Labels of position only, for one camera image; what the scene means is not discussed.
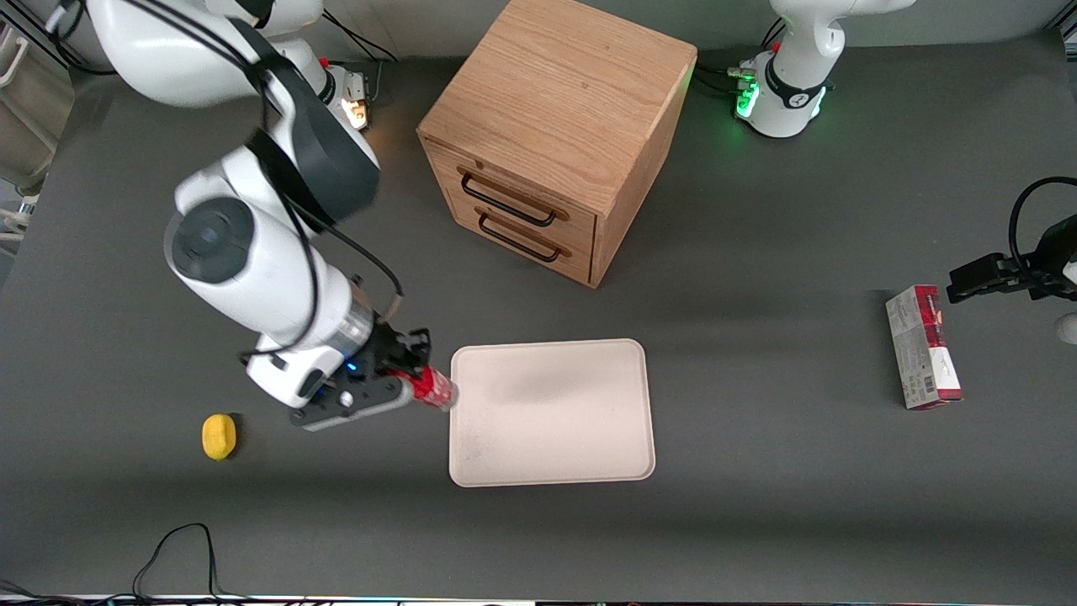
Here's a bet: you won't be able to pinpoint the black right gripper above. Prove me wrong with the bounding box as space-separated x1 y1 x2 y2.
313 323 433 422

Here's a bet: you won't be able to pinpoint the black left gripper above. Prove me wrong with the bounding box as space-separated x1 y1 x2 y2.
946 214 1077 305

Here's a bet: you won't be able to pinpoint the red coke bottle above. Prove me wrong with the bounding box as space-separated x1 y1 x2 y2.
407 365 460 412

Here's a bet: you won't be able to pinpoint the cream rectangular tray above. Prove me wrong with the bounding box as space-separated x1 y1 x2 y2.
448 338 656 488

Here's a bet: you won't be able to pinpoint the red and grey carton box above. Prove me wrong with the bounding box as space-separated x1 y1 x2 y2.
884 284 963 412

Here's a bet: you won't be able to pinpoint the wooden drawer front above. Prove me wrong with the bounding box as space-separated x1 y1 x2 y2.
423 137 599 253
450 189 595 287

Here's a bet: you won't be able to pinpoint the yellow lemon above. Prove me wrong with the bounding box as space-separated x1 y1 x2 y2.
201 413 238 462

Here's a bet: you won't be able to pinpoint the wooden drawer cabinet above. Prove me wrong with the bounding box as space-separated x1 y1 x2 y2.
416 0 698 290

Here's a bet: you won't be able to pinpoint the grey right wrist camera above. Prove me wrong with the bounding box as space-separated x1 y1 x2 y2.
289 380 415 433

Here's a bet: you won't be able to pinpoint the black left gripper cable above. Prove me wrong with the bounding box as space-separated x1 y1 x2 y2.
1008 176 1077 272

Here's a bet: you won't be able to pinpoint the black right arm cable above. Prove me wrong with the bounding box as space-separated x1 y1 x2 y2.
126 0 406 364

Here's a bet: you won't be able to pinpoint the black drawer handle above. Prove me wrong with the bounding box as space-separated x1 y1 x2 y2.
476 208 574 264
458 167 571 228

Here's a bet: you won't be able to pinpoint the black cable loop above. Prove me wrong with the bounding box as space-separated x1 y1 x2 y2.
0 523 253 605

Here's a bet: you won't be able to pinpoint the black right arm base cables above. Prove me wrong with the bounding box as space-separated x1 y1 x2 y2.
320 8 400 66

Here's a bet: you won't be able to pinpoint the black arm base cables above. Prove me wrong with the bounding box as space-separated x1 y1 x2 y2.
320 8 400 66
695 19 788 100

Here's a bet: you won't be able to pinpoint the black left arm base cables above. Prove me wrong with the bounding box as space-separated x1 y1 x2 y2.
695 19 788 100

